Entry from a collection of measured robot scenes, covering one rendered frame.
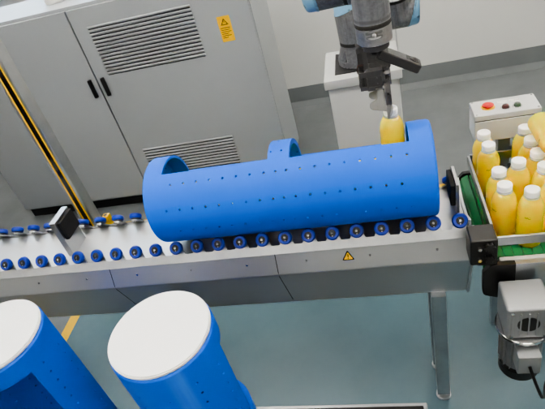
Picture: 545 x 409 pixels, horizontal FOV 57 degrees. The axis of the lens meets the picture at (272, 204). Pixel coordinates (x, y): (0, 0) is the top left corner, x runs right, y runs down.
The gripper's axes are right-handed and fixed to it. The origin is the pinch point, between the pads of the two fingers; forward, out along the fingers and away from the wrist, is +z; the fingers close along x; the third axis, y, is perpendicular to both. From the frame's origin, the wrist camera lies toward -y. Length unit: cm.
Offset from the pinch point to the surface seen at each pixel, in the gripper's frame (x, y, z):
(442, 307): 11, -10, 72
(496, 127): -23.0, -33.2, 25.1
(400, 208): 14.8, 0.4, 23.2
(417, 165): 11.8, -5.2, 11.3
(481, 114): -24.3, -28.7, 20.0
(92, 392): 47, 103, 60
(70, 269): 12, 116, 37
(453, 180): 2.4, -15.9, 25.2
